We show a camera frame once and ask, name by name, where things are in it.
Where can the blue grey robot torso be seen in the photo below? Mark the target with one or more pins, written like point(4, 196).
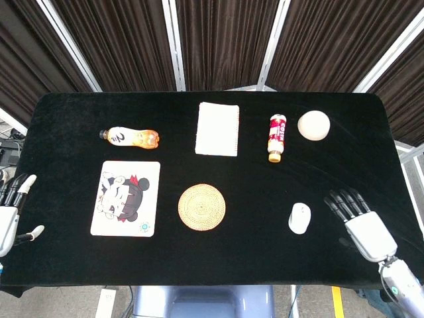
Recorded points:
point(202, 301)

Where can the white spiral notebook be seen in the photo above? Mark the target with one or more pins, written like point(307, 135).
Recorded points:
point(217, 129)

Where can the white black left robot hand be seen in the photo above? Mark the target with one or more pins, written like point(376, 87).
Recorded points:
point(8, 228)

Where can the white power strip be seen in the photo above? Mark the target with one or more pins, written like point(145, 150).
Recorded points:
point(106, 303)

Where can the white metal frame post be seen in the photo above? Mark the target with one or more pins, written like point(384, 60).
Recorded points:
point(68, 43)
point(175, 46)
point(387, 66)
point(273, 46)
point(10, 121)

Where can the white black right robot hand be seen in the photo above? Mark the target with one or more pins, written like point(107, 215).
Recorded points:
point(371, 235)

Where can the cartoon print mouse pad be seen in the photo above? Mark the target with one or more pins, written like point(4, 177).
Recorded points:
point(127, 198)

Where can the white computer mouse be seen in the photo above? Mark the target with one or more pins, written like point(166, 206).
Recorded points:
point(299, 217)

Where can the white round bowl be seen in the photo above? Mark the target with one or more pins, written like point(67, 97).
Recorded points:
point(313, 126)

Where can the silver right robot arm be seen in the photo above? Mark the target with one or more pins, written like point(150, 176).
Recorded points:
point(404, 288)

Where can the dark brown pleated curtain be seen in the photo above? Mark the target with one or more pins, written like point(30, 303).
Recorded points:
point(225, 43)
point(26, 66)
point(116, 43)
point(407, 99)
point(331, 43)

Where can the black electronic device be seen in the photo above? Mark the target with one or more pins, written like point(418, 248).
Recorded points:
point(10, 155)

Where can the black velvet tablecloth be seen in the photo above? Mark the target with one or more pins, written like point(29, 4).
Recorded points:
point(251, 248)

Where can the red white coffee bottle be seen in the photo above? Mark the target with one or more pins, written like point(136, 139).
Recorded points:
point(277, 136)

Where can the round woven straw coaster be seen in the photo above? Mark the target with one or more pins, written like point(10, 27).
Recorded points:
point(202, 207)

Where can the blue denim fabric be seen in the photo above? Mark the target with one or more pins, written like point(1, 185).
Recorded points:
point(371, 296)

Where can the orange tea plastic bottle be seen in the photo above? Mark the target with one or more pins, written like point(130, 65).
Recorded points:
point(132, 137)

